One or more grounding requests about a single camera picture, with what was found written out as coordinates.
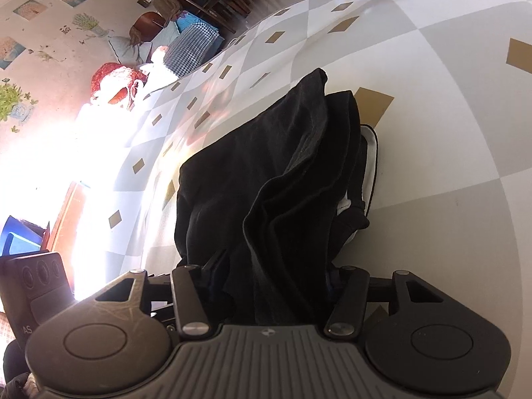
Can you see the red wooden cabinet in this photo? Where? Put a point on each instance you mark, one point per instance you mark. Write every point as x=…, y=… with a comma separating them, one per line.
x=66, y=216

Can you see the blue crate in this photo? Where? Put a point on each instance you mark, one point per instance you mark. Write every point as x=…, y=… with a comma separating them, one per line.
x=18, y=237

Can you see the brown garment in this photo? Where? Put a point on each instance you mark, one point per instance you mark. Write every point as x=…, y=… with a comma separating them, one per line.
x=168, y=4

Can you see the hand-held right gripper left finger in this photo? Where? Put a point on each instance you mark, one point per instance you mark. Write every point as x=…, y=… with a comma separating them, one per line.
x=187, y=293

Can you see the lavender wall sticker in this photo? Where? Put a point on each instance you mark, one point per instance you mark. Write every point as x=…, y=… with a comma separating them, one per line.
x=93, y=25

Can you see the red patterned cloth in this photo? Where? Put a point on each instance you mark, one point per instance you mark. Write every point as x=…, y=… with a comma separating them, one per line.
x=112, y=77

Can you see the black t-shirt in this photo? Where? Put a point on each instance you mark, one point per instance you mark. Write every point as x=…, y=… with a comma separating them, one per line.
x=270, y=195

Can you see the blue cloth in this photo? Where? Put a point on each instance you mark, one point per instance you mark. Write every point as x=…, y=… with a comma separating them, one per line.
x=189, y=20

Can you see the grey pillow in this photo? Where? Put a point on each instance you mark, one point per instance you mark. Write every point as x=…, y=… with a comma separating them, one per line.
x=129, y=48

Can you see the houndstooth blanket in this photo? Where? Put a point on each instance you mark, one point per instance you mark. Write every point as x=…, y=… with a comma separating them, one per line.
x=191, y=48

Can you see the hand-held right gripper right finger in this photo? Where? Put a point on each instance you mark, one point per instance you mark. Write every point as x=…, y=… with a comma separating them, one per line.
x=350, y=295

